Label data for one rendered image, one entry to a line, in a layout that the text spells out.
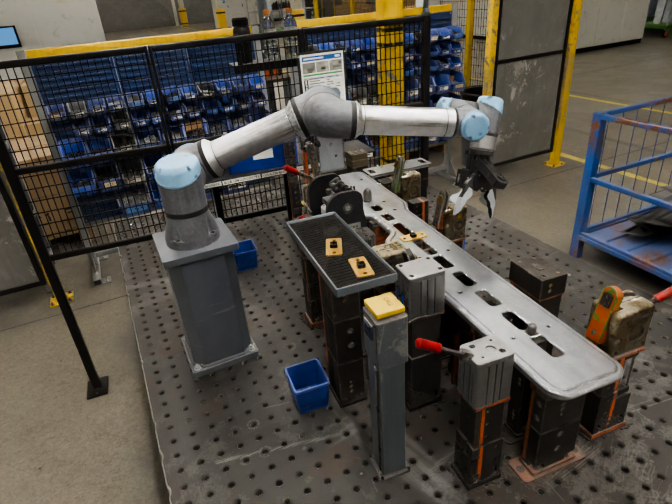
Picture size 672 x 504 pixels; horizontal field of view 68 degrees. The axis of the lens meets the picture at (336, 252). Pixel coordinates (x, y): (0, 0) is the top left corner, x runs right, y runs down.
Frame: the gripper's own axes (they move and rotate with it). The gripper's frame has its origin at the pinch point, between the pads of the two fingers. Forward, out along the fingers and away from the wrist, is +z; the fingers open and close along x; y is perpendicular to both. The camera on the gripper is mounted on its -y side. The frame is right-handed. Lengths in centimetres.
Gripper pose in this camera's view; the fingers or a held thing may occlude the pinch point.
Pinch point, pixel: (474, 217)
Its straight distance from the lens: 156.3
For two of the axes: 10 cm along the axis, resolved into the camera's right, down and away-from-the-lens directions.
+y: -4.6, -2.3, 8.5
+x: -8.8, -0.2, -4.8
